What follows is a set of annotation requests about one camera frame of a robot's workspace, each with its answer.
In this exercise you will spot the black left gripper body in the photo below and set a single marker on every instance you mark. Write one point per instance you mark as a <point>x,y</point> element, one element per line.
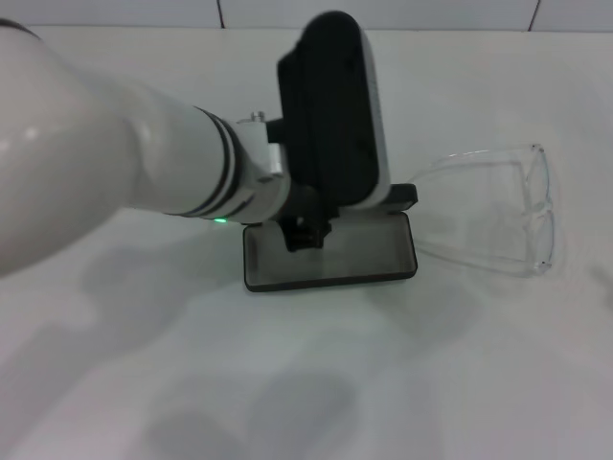
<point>309,208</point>

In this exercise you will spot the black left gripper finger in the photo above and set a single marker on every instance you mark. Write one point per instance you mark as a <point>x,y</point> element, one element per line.
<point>304,239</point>

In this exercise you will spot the black glasses case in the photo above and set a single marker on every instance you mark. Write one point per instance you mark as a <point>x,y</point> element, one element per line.
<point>335,270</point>

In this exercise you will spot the clear white glasses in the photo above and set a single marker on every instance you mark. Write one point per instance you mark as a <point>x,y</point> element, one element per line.
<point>549,239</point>

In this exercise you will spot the silver cylindrical connector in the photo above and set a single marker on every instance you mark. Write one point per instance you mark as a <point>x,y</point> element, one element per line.
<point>258,116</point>

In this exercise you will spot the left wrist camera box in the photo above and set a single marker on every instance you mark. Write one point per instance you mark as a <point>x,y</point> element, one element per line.
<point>325,96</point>

